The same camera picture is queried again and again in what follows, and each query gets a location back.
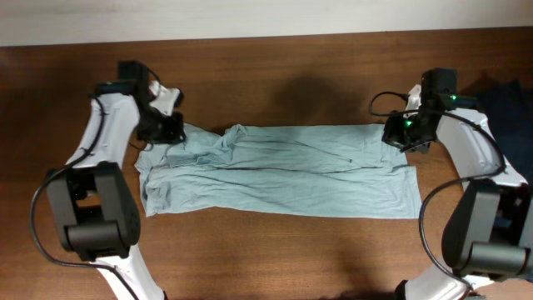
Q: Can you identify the light teal t-shirt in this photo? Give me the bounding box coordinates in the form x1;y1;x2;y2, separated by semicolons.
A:
136;124;421;219

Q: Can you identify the dark blue folded garment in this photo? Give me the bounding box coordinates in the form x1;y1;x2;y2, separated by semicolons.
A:
476;80;532;185

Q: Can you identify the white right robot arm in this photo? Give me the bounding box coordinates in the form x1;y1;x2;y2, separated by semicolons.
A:
382;92;532;299

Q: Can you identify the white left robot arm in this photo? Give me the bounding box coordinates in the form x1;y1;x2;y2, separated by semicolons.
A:
47;93;167;299

